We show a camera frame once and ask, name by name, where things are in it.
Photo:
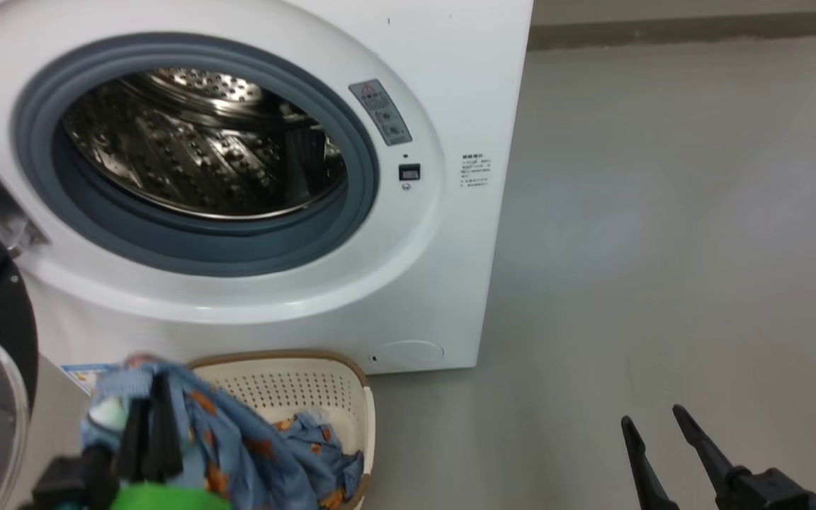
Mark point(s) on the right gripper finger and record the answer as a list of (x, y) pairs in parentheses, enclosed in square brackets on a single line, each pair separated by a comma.
[(709, 453), (645, 474)]

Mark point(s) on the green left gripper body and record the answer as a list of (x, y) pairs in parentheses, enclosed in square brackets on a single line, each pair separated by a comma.
[(160, 497)]

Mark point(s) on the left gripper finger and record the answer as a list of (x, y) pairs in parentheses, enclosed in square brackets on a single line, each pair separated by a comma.
[(163, 446), (133, 446)]

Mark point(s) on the blue patterned clothes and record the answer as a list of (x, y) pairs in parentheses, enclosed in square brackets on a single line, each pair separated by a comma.
[(266, 453)]

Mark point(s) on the cream perforated laundry basket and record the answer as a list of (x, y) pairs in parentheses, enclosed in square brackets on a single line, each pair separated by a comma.
[(295, 386)]

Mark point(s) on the grey rubber door gasket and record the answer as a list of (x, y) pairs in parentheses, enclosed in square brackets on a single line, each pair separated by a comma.
[(202, 244)]

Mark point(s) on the steel washing machine drum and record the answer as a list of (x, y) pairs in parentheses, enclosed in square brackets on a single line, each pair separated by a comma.
[(188, 156)]

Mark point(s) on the black door latch socket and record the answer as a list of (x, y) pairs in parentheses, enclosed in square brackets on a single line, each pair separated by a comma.
[(409, 172)]

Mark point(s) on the white front-load washing machine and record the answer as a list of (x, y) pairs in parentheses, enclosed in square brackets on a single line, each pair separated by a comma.
[(450, 85)]

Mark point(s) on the blue energy label sticker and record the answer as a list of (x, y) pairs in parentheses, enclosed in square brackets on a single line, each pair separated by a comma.
[(82, 374)]

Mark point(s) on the round white filter cover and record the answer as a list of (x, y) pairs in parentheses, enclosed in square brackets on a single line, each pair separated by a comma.
[(408, 354)]

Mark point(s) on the grey warning sticker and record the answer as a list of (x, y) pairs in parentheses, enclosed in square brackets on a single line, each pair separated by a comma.
[(380, 112)]

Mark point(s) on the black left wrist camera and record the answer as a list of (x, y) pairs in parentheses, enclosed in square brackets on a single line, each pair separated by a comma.
[(75, 485)]

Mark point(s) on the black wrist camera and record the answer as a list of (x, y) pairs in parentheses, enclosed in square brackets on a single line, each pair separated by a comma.
[(75, 485), (776, 492)]

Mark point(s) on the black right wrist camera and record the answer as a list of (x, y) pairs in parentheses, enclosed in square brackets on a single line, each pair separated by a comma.
[(776, 492)]

